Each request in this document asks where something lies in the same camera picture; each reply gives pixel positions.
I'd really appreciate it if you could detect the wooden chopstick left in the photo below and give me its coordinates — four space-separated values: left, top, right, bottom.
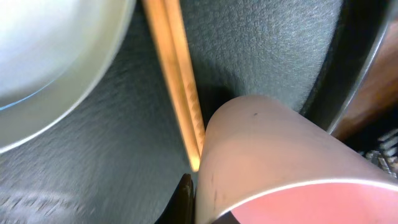
142 0 200 172

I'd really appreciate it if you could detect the round black serving tray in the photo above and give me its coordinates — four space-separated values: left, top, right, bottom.
1 0 396 223

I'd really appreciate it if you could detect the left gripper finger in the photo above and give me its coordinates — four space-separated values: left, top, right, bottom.
155 174 195 224

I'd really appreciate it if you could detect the wooden chopstick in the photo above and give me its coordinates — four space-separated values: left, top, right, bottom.
165 0 205 155
142 0 200 172

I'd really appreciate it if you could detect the grey round plate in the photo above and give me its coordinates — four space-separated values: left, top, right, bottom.
1 0 136 152

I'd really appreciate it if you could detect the pink plastic cup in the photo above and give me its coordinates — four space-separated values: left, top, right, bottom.
195 96 397 223

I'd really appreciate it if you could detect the wooden chopstick right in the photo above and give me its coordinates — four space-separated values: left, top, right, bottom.
165 0 205 155

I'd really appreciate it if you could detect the grey dishwasher rack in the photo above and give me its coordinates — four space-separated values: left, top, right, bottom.
360 128 397 179

